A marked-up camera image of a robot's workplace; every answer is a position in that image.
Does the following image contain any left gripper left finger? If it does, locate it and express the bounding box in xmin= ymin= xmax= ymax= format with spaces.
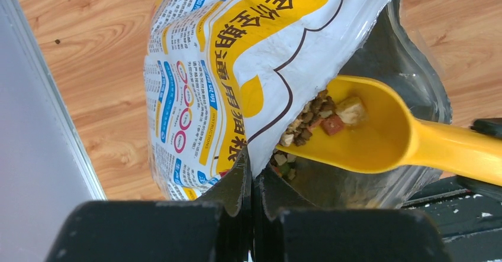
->
xmin=46 ymin=150 xmax=252 ymax=261

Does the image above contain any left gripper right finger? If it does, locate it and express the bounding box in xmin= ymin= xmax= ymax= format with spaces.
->
xmin=253 ymin=168 xmax=451 ymax=261

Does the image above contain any pet food bag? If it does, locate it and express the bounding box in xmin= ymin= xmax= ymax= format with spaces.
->
xmin=143 ymin=0 xmax=452 ymax=200

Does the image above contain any left aluminium frame post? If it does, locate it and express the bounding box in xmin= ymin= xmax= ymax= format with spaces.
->
xmin=0 ymin=0 xmax=107 ymax=202

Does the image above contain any pet food kibble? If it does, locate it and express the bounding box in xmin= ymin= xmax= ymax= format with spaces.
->
xmin=271 ymin=89 xmax=368 ymax=180

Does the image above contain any yellow plastic scoop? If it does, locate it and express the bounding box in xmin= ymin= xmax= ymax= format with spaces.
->
xmin=283 ymin=76 xmax=501 ymax=185

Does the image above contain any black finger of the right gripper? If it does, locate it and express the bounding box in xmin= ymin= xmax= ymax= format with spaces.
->
xmin=456 ymin=117 xmax=502 ymax=202

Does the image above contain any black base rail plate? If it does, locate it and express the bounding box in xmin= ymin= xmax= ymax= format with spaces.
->
xmin=403 ymin=177 xmax=501 ymax=261

